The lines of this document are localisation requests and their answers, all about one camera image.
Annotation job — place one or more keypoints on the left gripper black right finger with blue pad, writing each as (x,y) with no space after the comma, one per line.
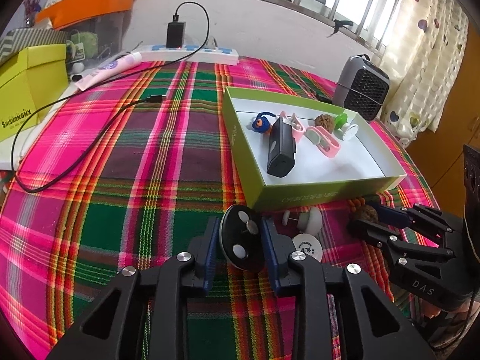
(370,326)

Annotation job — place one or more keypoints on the white knob stopper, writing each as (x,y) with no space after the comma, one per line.
(310,222)

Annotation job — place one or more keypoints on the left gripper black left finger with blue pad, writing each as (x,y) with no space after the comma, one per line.
(146,309)

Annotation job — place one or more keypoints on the white power strip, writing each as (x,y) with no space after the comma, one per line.
(192,53)

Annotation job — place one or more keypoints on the orange lid storage bin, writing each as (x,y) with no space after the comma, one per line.
(96,26)

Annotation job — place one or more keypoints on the pink clip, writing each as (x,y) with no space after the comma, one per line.
(323,140)
(298,129)

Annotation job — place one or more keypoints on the black rectangular device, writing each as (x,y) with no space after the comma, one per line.
(281,149)

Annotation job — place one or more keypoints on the yellow green shoe box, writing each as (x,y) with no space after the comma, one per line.
(31,79)

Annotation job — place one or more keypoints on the striped grey box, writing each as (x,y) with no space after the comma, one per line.
(18,39)

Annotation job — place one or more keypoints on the brown walnut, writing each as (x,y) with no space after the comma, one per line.
(367,213)
(326,121)

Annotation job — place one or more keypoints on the white purple tube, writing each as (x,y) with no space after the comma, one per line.
(109,70)

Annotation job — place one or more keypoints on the black clip on sill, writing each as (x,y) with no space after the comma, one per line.
(340,24)

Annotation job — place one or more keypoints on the green white cardboard box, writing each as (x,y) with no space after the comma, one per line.
(363,165)

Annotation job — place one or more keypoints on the black power adapter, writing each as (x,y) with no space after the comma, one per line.
(175,33)

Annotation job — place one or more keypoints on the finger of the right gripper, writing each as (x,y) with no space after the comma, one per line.
(401,254)
(441,228)

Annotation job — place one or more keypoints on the heart pattern curtain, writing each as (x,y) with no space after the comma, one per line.
(423,59)

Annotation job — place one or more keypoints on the blue orange knitted toy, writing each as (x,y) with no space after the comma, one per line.
(261,123)

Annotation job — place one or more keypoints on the white round jar lid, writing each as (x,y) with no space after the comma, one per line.
(309,245)

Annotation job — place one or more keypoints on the wooden wardrobe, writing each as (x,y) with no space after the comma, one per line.
(439,155)

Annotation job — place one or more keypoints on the black oval disc white dots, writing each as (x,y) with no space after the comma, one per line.
(240,238)

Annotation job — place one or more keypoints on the grey space heater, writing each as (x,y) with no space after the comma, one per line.
(362,87)

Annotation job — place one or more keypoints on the green white stopper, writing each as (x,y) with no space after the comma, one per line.
(343,129)

